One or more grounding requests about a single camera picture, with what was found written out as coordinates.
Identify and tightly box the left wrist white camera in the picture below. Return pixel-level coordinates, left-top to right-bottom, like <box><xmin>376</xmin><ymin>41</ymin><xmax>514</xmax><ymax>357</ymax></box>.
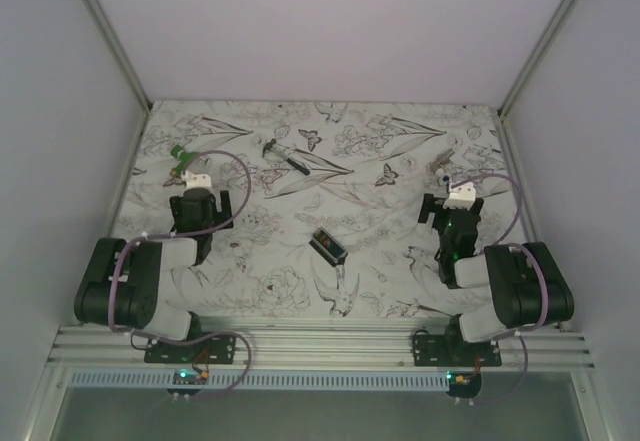
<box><xmin>181</xmin><ymin>170</ymin><xmax>212</xmax><ymax>190</ymax></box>

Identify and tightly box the small black handled hammer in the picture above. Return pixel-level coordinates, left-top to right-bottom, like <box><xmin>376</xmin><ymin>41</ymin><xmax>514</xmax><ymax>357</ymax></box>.
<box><xmin>262</xmin><ymin>138</ymin><xmax>311</xmax><ymax>176</ymax></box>

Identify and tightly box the clear plastic fuse box lid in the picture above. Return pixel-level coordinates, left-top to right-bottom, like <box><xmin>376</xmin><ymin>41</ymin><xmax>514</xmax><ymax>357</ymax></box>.
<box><xmin>310</xmin><ymin>228</ymin><xmax>347</xmax><ymax>264</ymax></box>

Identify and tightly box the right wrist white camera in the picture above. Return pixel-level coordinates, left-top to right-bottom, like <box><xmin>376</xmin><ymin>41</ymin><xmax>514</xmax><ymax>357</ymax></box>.
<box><xmin>443</xmin><ymin>182</ymin><xmax>476</xmax><ymax>210</ymax></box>

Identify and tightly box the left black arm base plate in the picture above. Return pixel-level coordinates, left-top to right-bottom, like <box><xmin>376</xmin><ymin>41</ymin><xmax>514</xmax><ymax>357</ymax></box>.
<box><xmin>144</xmin><ymin>335</ymin><xmax>236</xmax><ymax>365</ymax></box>

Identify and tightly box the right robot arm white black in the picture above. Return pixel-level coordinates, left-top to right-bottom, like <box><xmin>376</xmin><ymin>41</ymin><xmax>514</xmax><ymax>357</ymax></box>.
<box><xmin>418</xmin><ymin>192</ymin><xmax>575</xmax><ymax>366</ymax></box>

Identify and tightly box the black fuse box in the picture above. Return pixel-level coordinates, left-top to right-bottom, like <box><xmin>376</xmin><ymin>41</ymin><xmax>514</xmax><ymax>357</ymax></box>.
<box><xmin>308</xmin><ymin>227</ymin><xmax>348</xmax><ymax>266</ymax></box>

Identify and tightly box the aluminium rail front frame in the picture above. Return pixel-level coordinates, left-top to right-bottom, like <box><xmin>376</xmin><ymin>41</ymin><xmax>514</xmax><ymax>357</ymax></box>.
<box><xmin>48</xmin><ymin>318</ymin><xmax>595</xmax><ymax>372</ymax></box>

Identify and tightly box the left small circuit board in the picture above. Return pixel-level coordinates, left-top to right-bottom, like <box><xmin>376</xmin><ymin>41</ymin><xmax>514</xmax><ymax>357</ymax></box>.
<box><xmin>167</xmin><ymin>368</ymin><xmax>208</xmax><ymax>401</ymax></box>

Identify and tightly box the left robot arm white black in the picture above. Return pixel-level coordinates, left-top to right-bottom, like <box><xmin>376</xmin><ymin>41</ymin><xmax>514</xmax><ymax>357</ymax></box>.
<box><xmin>74</xmin><ymin>187</ymin><xmax>233</xmax><ymax>363</ymax></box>

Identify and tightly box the small circuit board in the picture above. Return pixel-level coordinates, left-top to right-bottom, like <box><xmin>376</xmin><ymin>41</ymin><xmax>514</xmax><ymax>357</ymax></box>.
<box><xmin>446</xmin><ymin>372</ymin><xmax>482</xmax><ymax>405</ymax></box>
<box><xmin>167</xmin><ymin>368</ymin><xmax>208</xmax><ymax>401</ymax></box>

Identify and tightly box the white blue small plug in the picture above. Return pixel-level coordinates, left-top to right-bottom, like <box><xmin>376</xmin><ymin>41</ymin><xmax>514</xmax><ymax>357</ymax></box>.
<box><xmin>438</xmin><ymin>173</ymin><xmax>462</xmax><ymax>194</ymax></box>

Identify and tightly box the white slotted cable duct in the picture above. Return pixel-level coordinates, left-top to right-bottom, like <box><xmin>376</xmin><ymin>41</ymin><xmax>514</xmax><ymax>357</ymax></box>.
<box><xmin>69</xmin><ymin>369</ymin><xmax>448</xmax><ymax>392</ymax></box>

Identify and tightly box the wrist white camera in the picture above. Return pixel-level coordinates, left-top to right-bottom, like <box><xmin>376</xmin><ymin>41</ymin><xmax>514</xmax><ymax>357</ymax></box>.
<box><xmin>181</xmin><ymin>170</ymin><xmax>212</xmax><ymax>190</ymax></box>
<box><xmin>443</xmin><ymin>182</ymin><xmax>476</xmax><ymax>210</ymax></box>

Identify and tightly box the aluminium corner post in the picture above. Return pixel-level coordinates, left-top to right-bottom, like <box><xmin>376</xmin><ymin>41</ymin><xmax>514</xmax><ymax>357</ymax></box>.
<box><xmin>62</xmin><ymin>0</ymin><xmax>152</xmax><ymax>111</ymax></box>
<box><xmin>497</xmin><ymin>0</ymin><xmax>601</xmax><ymax>117</ymax></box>

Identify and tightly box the left aluminium corner post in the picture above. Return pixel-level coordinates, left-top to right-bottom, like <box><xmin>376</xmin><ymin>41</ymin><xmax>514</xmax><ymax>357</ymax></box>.
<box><xmin>62</xmin><ymin>0</ymin><xmax>152</xmax><ymax>111</ymax></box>

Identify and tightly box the right aluminium corner post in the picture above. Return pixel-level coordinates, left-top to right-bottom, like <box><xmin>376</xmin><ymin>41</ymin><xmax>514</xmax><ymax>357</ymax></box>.
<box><xmin>497</xmin><ymin>0</ymin><xmax>601</xmax><ymax>117</ymax></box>

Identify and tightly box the green plastic connector part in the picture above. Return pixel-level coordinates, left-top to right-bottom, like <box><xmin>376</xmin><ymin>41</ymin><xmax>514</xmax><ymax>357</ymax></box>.
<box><xmin>169</xmin><ymin>144</ymin><xmax>199</xmax><ymax>178</ymax></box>

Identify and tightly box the floral patterned table mat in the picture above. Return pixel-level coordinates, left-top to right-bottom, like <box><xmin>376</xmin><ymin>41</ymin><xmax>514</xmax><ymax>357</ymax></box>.
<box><xmin>114</xmin><ymin>101</ymin><xmax>524</xmax><ymax>319</ymax></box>

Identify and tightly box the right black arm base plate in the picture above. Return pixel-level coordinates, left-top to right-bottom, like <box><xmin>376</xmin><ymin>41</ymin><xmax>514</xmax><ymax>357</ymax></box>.
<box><xmin>410</xmin><ymin>330</ymin><xmax>502</xmax><ymax>368</ymax></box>

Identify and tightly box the grey metal fitting part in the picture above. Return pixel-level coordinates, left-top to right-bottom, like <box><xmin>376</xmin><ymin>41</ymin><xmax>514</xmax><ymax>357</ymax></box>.
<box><xmin>427</xmin><ymin>149</ymin><xmax>455</xmax><ymax>174</ymax></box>

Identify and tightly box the right small circuit board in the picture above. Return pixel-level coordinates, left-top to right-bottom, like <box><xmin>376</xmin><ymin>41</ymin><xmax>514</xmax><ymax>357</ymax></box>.
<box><xmin>446</xmin><ymin>372</ymin><xmax>482</xmax><ymax>405</ymax></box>

